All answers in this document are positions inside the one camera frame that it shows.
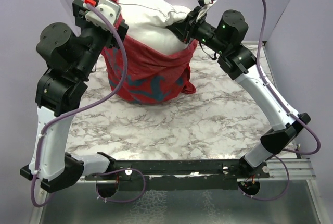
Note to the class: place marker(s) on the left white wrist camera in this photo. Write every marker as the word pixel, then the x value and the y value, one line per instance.
pixel 101 12

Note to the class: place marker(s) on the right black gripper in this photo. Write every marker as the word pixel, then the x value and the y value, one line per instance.
pixel 180 28

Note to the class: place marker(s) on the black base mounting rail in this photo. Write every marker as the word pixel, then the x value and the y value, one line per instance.
pixel 177 175

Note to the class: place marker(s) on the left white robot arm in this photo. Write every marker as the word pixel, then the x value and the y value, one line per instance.
pixel 70 59

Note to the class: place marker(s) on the red printed pillowcase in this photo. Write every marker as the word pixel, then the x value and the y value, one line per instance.
pixel 154 78

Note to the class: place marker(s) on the white pillow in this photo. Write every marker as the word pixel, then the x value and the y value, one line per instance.
pixel 148 21

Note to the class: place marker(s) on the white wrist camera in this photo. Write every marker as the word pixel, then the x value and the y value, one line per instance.
pixel 101 12
pixel 205 5

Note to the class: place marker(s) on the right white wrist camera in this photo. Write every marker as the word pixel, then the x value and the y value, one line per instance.
pixel 205 5

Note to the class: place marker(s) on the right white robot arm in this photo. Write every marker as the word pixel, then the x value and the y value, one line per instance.
pixel 240 64

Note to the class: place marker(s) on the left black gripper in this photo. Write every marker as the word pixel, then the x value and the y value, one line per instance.
pixel 82 23

